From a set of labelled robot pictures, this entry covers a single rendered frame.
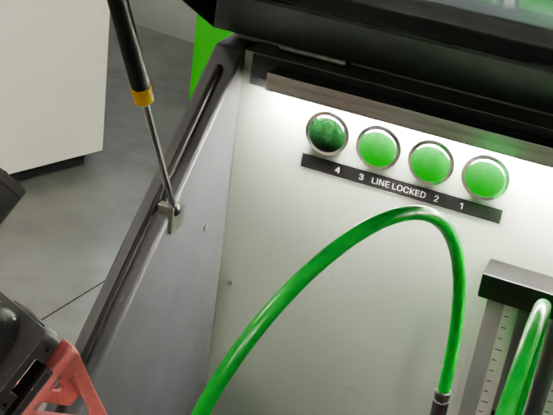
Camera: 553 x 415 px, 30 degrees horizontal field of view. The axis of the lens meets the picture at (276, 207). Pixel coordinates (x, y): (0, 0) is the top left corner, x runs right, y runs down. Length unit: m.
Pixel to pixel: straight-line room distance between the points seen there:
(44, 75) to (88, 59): 0.20
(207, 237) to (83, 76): 2.83
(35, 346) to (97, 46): 3.33
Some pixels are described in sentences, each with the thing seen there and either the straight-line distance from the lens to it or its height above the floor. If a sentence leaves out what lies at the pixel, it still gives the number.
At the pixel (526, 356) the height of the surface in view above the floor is 1.37.
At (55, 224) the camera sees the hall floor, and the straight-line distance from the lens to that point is 3.77.
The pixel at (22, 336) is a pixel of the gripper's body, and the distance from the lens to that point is 0.73.
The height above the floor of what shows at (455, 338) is 1.23.
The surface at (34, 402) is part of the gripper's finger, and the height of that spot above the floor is 1.36.
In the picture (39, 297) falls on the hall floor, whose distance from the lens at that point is 3.35.
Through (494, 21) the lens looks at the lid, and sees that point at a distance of 0.88.
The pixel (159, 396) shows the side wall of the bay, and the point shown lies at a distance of 1.24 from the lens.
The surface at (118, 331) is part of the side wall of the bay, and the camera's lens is 1.07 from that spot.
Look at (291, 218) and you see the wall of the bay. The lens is 1.21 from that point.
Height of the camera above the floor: 1.82
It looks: 27 degrees down
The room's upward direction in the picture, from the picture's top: 8 degrees clockwise
